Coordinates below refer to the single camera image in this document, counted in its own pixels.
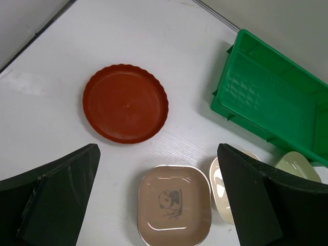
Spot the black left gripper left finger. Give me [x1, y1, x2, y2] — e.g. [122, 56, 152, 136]
[1, 143, 100, 245]

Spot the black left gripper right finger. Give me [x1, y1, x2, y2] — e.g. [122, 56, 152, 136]
[217, 143, 327, 245]

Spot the green square panda plate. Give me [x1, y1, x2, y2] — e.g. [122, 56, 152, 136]
[275, 151, 322, 183]

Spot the cream square panda plate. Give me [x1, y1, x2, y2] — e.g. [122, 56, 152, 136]
[209, 150, 261, 225]

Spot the brown square panda plate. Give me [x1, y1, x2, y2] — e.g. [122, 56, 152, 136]
[137, 165, 212, 245]

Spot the red round scalloped plate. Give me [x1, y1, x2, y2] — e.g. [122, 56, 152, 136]
[82, 64, 169, 144]

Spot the green plastic bin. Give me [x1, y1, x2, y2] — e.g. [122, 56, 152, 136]
[211, 29, 327, 166]

